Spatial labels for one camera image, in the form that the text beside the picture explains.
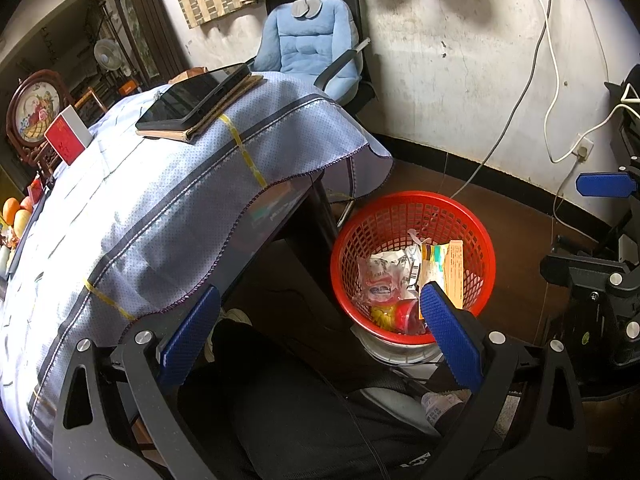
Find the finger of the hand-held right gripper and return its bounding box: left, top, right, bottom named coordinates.
left=575, top=157, right=640, bottom=201
left=540, top=239, right=627, bottom=287

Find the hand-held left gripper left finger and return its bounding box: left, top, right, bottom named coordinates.
left=51, top=284, right=223, bottom=480

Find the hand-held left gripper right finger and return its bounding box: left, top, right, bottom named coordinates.
left=419, top=281, right=586, bottom=480

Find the red pompom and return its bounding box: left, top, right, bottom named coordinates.
left=390, top=297, right=431, bottom=333

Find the orange medicine box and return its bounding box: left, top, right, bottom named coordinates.
left=420, top=240, right=466, bottom=311

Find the green packet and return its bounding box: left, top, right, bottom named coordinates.
left=422, top=244, right=448, bottom=286

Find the clear red-print wrapper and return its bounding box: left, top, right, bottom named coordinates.
left=357, top=252, right=418, bottom=306

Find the red plastic basket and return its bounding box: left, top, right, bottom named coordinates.
left=330, top=190, right=497, bottom=346

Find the white shoe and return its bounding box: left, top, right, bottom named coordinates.
left=207, top=307, right=253, bottom=361

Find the white round base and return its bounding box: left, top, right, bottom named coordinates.
left=350, top=325, right=446, bottom=366

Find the black device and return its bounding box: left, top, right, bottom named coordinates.
left=604, top=65, right=640, bottom=171

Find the blue striped tablecloth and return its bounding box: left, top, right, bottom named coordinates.
left=0, top=71, right=393, bottom=476

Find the blue-rimmed plate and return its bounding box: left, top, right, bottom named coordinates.
left=2, top=237, right=26, bottom=281

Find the red box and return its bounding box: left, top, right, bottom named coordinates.
left=44, top=106, right=93, bottom=167

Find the black tablet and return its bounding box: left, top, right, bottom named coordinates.
left=135, top=62, right=251, bottom=131

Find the brown wooden chair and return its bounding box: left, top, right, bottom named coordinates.
left=75, top=87, right=108, bottom=116

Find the black office chair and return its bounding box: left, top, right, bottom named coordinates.
left=250, top=0, right=376, bottom=116

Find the round decorative screen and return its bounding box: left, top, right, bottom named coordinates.
left=6, top=70, right=76, bottom=171

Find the standing fan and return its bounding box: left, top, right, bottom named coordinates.
left=94, top=37, right=123, bottom=91

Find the blue cushioned chair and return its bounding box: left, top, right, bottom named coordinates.
left=252, top=0, right=363, bottom=103

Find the dark framed painting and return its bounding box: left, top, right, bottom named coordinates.
left=109, top=0, right=191, bottom=86

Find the white wall socket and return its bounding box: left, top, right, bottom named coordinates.
left=570, top=132, right=596, bottom=161

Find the grey cable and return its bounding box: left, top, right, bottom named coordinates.
left=450, top=0, right=556, bottom=200

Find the white cable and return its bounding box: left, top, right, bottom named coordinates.
left=525, top=0, right=640, bottom=163

